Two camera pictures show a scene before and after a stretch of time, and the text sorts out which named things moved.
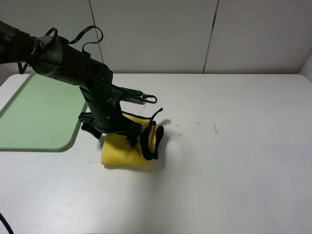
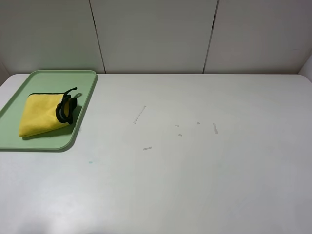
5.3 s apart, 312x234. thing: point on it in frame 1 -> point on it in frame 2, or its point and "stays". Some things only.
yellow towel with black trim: [117, 150] -> [43, 111]
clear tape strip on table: [216, 130] stays
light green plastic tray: [44, 116] stays
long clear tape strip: [142, 110] stays
